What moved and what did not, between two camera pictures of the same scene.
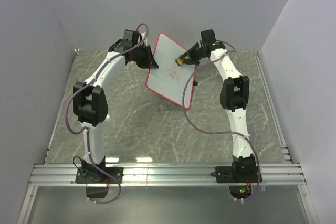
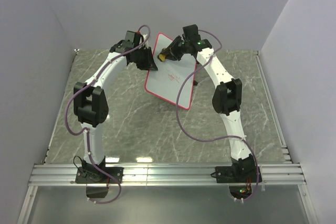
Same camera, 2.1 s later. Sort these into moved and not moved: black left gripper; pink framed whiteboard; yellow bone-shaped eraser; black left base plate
Moved: yellow bone-shaped eraser
Not moved: pink framed whiteboard; black left base plate; black left gripper
